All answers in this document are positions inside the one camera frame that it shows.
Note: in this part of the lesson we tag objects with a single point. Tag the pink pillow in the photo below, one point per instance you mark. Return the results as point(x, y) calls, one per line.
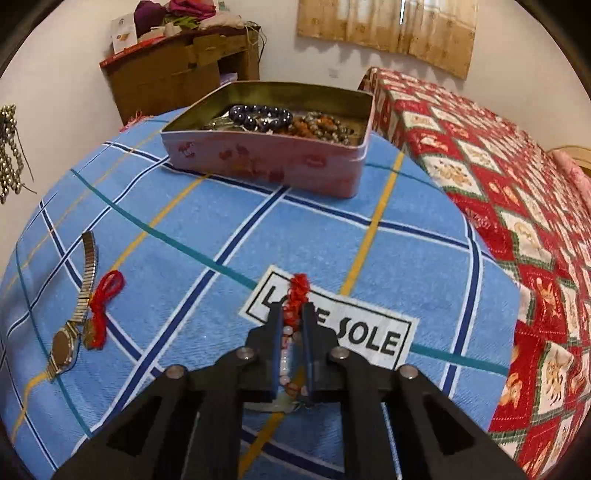
point(575, 173)

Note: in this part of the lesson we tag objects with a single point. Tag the clothes pile on desk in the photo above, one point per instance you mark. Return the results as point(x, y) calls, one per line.
point(187, 15)

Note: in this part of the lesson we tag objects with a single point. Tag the red patchwork bedspread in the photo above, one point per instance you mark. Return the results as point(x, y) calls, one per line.
point(536, 224)

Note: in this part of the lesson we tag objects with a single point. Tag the red book on desk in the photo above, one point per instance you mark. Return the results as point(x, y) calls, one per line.
point(130, 51)

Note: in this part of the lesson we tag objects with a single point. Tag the red string pendant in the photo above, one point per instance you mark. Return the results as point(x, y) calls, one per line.
point(95, 329)

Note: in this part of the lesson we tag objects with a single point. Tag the clothes pile on floor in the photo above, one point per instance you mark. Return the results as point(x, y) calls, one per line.
point(137, 118)

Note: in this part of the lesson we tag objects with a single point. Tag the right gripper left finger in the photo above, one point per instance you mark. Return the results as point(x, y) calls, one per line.
point(186, 424)

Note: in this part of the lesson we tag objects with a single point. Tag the pink metal tin box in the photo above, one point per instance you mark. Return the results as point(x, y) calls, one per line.
point(305, 136)

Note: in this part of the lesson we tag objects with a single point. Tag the white product box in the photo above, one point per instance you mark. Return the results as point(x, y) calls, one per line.
point(123, 33)

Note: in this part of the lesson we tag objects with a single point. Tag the green jade bangle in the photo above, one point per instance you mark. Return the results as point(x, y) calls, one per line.
point(223, 123)

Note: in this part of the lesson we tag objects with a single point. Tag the wooden desk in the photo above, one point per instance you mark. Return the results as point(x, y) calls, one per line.
point(181, 69)

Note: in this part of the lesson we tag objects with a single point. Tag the cream wooden headboard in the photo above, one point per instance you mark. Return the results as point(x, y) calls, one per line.
point(580, 154)

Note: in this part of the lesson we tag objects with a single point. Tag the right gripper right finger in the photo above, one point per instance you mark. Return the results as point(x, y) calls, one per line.
point(396, 424)

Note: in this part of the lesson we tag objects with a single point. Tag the beige window curtain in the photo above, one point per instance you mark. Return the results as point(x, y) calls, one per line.
point(440, 33)

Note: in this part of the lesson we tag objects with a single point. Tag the blue plaid tablecloth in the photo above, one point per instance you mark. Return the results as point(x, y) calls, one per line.
point(397, 271)

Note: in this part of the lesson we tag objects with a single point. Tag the silver wrist watch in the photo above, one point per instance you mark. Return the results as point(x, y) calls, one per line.
point(66, 341)

